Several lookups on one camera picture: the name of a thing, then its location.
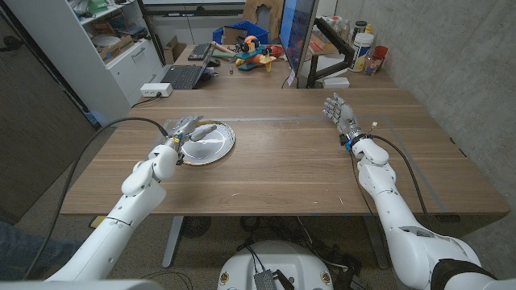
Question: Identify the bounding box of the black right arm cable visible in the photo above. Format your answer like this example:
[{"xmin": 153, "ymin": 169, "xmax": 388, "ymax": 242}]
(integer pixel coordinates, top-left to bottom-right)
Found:
[{"xmin": 364, "ymin": 134, "xmax": 431, "ymax": 221}]

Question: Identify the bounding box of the small white box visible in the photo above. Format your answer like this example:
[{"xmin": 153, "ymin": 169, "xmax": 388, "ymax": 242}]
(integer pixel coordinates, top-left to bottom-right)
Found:
[{"xmin": 322, "ymin": 76, "xmax": 351, "ymax": 89}]

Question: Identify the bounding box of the white labelled canister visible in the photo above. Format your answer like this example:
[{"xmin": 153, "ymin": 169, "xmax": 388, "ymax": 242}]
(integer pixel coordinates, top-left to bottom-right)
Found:
[{"xmin": 349, "ymin": 31, "xmax": 376, "ymax": 73}]

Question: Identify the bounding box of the computer monitor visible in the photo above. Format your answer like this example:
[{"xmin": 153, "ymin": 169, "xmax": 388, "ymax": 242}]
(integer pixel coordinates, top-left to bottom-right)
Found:
[{"xmin": 279, "ymin": 0, "xmax": 320, "ymax": 78}]

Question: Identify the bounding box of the yellow floor pad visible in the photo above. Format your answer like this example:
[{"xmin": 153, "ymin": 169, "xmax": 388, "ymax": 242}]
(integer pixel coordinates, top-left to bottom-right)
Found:
[{"xmin": 89, "ymin": 215, "xmax": 109, "ymax": 230}]

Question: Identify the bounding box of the black keyboard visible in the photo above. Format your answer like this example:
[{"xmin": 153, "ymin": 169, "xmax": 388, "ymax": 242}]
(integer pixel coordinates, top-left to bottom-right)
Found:
[{"xmin": 187, "ymin": 42, "xmax": 213, "ymax": 62}]

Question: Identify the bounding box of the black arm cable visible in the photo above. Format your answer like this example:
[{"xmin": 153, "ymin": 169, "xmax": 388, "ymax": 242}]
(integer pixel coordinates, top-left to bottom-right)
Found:
[
  {"xmin": 22, "ymin": 116, "xmax": 170, "ymax": 281},
  {"xmin": 364, "ymin": 134, "xmax": 431, "ymax": 221}
]

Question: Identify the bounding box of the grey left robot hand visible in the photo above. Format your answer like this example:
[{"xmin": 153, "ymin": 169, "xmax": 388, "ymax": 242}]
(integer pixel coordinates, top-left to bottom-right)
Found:
[{"xmin": 160, "ymin": 115, "xmax": 218, "ymax": 151}]

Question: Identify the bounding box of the blue plastic bin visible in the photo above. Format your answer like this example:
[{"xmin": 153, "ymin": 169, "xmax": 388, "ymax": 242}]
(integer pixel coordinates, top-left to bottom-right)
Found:
[{"xmin": 212, "ymin": 19, "xmax": 270, "ymax": 46}]

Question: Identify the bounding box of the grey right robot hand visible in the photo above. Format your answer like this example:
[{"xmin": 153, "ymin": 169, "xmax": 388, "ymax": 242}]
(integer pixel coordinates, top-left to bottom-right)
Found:
[{"xmin": 322, "ymin": 92, "xmax": 364, "ymax": 143}]

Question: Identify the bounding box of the white shelf cabinet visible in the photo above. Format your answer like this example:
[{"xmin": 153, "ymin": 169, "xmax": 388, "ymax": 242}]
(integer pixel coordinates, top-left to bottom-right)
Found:
[{"xmin": 3, "ymin": 0, "xmax": 167, "ymax": 128}]

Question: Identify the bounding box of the cardboard box on shelf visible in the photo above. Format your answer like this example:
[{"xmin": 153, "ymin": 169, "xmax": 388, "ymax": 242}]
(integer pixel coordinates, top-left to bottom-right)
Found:
[{"xmin": 98, "ymin": 34, "xmax": 135, "ymax": 63}]

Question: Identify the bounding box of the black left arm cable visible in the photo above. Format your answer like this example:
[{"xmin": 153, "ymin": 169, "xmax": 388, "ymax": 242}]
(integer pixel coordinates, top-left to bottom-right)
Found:
[{"xmin": 22, "ymin": 116, "xmax": 170, "ymax": 281}]

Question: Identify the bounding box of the open cardboard box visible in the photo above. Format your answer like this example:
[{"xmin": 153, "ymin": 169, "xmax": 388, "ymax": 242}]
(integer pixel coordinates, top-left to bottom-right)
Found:
[{"xmin": 163, "ymin": 35, "xmax": 188, "ymax": 64}]

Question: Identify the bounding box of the brown cardboard cutout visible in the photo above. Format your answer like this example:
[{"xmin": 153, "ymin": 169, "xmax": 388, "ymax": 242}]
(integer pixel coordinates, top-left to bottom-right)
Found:
[{"xmin": 243, "ymin": 0, "xmax": 285, "ymax": 31}]

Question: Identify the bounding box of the dark bottle with black lid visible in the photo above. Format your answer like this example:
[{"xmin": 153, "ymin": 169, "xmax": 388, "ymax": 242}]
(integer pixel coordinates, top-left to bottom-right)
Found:
[{"xmin": 352, "ymin": 19, "xmax": 368, "ymax": 41}]

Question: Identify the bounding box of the white power strip box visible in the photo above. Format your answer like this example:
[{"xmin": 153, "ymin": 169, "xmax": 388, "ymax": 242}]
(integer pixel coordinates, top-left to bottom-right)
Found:
[{"xmin": 139, "ymin": 82, "xmax": 173, "ymax": 98}]

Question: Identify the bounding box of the black laptop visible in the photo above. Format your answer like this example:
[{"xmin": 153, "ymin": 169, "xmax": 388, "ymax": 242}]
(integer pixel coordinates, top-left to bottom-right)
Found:
[{"xmin": 160, "ymin": 42, "xmax": 217, "ymax": 90}]

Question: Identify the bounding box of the grey table leg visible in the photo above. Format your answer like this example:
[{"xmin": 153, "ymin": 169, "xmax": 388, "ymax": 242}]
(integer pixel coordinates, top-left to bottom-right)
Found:
[{"xmin": 161, "ymin": 216, "xmax": 185, "ymax": 269}]

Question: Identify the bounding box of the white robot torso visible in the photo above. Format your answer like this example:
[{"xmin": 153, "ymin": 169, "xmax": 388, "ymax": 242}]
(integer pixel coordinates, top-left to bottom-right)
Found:
[{"xmin": 217, "ymin": 240, "xmax": 335, "ymax": 290}]

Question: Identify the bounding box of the colourful toy airplane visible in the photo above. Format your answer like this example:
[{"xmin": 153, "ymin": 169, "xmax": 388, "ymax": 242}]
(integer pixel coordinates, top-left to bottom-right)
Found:
[{"xmin": 235, "ymin": 35, "xmax": 283, "ymax": 73}]

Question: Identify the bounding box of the person's leg in jeans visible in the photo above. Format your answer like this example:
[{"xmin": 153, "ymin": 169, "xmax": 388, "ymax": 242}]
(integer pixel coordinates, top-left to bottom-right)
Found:
[{"xmin": 0, "ymin": 221, "xmax": 84, "ymax": 282}]

